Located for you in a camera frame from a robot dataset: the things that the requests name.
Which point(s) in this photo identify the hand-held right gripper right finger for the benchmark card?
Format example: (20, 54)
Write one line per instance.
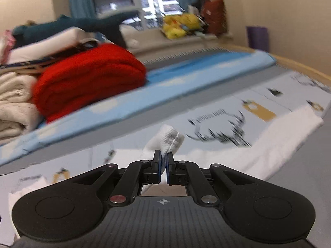
(169, 165)

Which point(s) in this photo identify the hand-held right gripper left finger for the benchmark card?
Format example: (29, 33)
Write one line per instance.
(160, 164)

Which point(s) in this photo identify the white shirt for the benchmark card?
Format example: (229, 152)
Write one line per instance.
(258, 147)

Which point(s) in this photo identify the blue cloud print sheet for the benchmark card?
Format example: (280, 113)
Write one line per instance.
(181, 77)

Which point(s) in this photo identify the red blanket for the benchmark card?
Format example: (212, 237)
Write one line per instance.
(93, 82)

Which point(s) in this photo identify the white window sill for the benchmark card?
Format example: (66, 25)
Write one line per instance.
(155, 42)

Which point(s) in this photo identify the deer and lantern print bedsheet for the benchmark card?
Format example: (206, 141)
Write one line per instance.
(305, 165)

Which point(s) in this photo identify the yellow plush toy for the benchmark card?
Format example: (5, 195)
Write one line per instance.
(181, 24)

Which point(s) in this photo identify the purple rolled mat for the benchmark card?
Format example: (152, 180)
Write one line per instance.
(257, 37)

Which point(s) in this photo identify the beige blanket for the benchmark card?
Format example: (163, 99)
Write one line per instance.
(15, 103)

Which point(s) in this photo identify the red-brown cushion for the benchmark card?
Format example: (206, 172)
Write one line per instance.
(214, 15)

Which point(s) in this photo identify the dark teal cloth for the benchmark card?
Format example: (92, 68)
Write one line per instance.
(85, 23)

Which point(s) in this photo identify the dark patterned cloth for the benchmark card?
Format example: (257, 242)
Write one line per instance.
(33, 64)

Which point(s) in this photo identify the white folded duvet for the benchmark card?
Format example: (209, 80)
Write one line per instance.
(49, 41)

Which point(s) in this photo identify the pink cloth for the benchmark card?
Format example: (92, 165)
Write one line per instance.
(6, 44)

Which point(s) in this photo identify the wooden bed frame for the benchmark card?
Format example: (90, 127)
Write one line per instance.
(297, 63)

